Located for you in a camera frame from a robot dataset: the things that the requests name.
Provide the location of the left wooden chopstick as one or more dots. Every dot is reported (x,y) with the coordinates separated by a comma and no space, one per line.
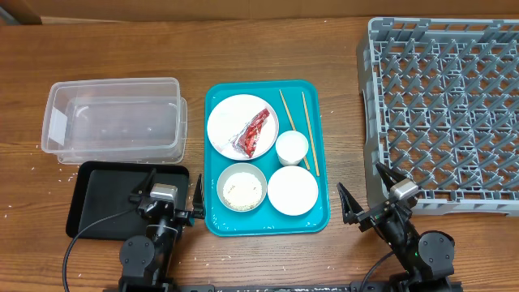
(292,124)

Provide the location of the white bowl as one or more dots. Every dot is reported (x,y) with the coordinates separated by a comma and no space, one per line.
(292,190)

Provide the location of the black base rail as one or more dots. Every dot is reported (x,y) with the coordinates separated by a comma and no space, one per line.
(263,288)

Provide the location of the grey bowl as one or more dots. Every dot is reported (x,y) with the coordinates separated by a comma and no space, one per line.
(237,168)

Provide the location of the red snack wrapper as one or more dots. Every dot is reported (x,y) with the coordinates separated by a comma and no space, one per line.
(246,140)

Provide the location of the large white round plate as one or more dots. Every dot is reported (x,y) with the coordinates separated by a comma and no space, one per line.
(230,117)

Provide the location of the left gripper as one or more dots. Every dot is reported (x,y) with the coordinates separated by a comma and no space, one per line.
(143,186)

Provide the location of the clear plastic bin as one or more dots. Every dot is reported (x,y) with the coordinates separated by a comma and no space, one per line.
(142,120)

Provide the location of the white paper cup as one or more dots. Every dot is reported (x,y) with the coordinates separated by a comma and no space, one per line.
(291,147)

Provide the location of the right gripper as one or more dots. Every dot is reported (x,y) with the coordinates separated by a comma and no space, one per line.
(351,211)

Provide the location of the white rice pile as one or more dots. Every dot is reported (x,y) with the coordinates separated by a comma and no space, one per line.
(242,191)

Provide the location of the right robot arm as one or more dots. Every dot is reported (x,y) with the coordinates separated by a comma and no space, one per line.
(427,258)

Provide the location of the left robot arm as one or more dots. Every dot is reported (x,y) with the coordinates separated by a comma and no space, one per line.
(145,258)

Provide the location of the grey dishwasher rack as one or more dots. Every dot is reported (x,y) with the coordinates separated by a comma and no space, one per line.
(441,103)

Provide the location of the black rectangular tray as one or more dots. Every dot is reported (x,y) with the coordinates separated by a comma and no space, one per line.
(104,188)

